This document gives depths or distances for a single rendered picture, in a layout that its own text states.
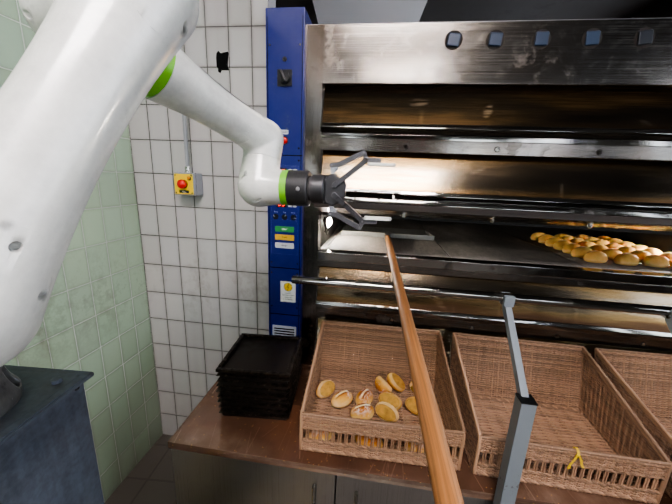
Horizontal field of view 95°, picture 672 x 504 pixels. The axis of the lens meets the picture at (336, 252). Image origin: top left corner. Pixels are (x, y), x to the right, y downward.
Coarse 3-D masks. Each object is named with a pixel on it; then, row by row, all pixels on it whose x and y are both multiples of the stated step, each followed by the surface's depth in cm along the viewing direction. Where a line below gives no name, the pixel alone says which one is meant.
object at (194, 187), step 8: (176, 176) 137; (184, 176) 136; (192, 176) 136; (200, 176) 141; (176, 184) 137; (192, 184) 136; (200, 184) 141; (176, 192) 138; (184, 192) 138; (192, 192) 137; (200, 192) 142
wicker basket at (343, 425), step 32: (320, 352) 142; (352, 352) 145; (384, 352) 143; (352, 384) 142; (448, 384) 120; (320, 416) 104; (416, 416) 125; (448, 416) 117; (320, 448) 107; (352, 448) 106; (384, 448) 104
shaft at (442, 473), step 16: (400, 288) 91; (400, 304) 80; (400, 320) 74; (416, 336) 64; (416, 352) 58; (416, 368) 53; (416, 384) 50; (416, 400) 47; (432, 400) 46; (432, 416) 42; (432, 432) 40; (432, 448) 38; (448, 448) 38; (432, 464) 36; (448, 464) 35; (432, 480) 34; (448, 480) 33; (448, 496) 32
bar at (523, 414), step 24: (360, 288) 105; (384, 288) 104; (408, 288) 103; (432, 288) 102; (504, 312) 99; (648, 312) 94; (528, 408) 82; (528, 432) 84; (504, 456) 90; (504, 480) 89
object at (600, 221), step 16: (320, 208) 129; (336, 208) 125; (368, 208) 121; (384, 208) 120; (400, 208) 119; (416, 208) 119; (432, 208) 118; (448, 208) 117; (464, 208) 116; (544, 224) 131; (560, 224) 127; (576, 224) 123; (592, 224) 119; (608, 224) 116; (624, 224) 113; (640, 224) 109; (656, 224) 108
